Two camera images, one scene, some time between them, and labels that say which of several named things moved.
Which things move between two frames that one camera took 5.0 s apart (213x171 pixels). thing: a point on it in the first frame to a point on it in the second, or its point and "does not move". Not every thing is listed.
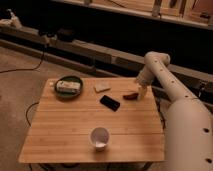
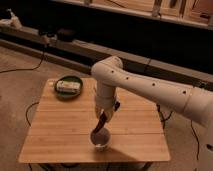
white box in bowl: (68, 86) does not move
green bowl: (69, 78) does not move
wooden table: (107, 122) does not move
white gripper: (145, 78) to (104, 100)
